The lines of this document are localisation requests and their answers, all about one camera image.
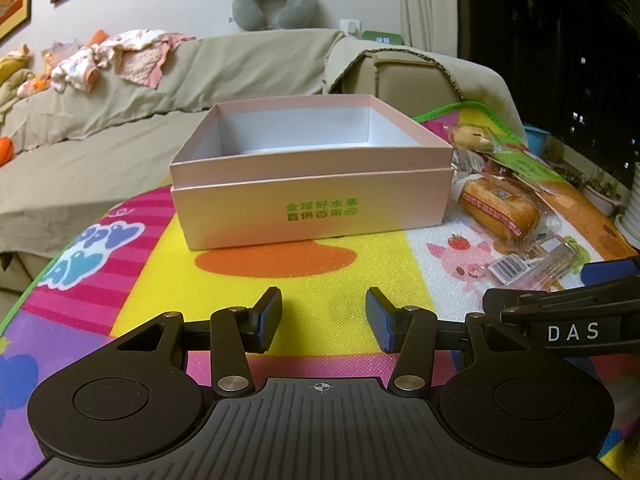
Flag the clear packet with barcode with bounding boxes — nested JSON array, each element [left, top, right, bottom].
[[485, 236, 580, 292]]

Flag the grey neck pillow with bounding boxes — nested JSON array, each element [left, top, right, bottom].
[[231, 0, 318, 32]]

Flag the orange ball toy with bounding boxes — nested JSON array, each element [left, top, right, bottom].
[[0, 136, 14, 167]]

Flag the colourful cartoon play mat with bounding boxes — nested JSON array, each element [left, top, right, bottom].
[[0, 98, 640, 480]]

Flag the blue plastic bucket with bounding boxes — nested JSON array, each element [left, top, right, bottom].
[[524, 125, 549, 157]]

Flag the white potted plant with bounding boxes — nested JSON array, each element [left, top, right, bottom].
[[582, 166, 622, 217]]

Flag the packaged orange cake loaf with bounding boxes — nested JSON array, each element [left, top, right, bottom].
[[452, 176, 542, 248]]

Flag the beige covered sofa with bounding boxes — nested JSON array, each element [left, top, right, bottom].
[[1, 29, 524, 309]]

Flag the pink cardboard box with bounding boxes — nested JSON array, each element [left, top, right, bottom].
[[170, 94, 454, 250]]

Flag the green digital clock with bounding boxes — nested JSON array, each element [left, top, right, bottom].
[[361, 30, 405, 46]]

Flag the pile of baby clothes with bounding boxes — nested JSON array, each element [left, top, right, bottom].
[[1, 29, 194, 106]]

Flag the packaged round bread bun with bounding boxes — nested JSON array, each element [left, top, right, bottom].
[[449, 124, 495, 154]]

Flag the white curtain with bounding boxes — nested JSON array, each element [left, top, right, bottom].
[[400, 0, 458, 56]]

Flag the white wall socket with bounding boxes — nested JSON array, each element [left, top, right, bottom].
[[340, 18, 361, 38]]

